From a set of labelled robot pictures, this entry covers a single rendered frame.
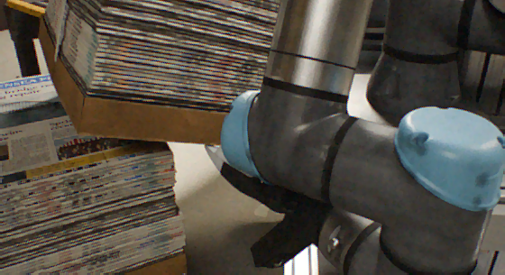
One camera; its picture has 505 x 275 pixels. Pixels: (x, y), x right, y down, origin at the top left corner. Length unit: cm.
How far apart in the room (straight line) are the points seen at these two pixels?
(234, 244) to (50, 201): 115
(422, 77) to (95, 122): 48
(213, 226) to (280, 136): 143
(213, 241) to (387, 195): 141
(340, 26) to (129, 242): 45
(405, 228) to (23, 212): 45
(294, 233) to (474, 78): 59
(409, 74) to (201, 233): 118
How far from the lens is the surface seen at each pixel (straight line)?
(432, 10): 72
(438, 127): 34
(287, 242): 52
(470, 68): 98
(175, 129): 56
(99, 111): 52
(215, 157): 57
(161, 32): 52
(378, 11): 122
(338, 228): 45
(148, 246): 71
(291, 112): 37
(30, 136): 73
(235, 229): 177
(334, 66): 37
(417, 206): 34
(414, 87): 75
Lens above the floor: 115
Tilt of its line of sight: 29 degrees down
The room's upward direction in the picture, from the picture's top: straight up
